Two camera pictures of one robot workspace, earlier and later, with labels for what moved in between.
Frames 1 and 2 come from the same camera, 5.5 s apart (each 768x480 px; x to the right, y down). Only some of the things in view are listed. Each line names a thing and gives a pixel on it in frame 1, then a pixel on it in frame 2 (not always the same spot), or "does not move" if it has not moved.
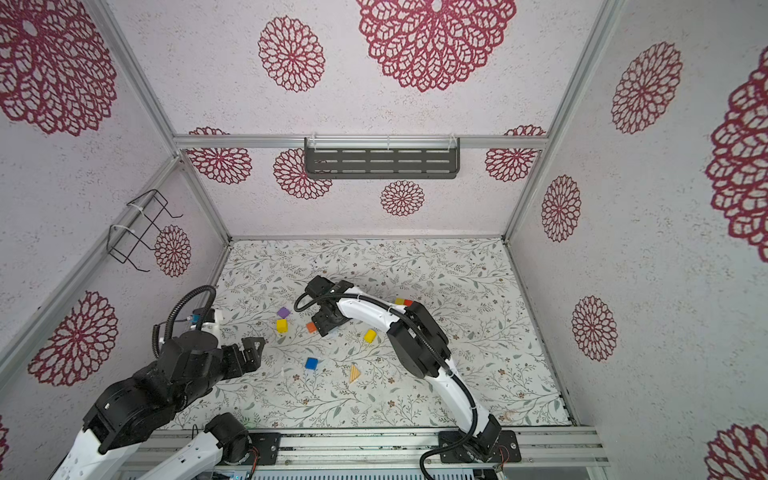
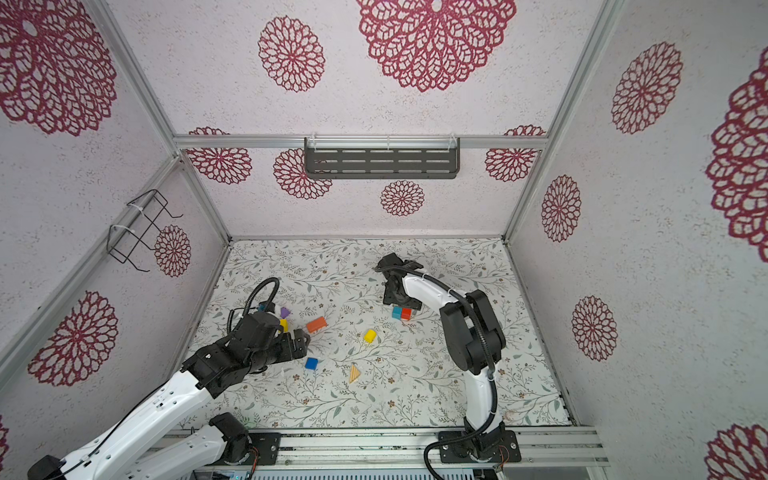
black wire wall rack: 122,242 does not move
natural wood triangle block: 354,373 does not move
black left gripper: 240,366 → 290,352
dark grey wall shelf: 382,157 does not move
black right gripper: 322,324 → 389,297
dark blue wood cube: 311,363 does not move
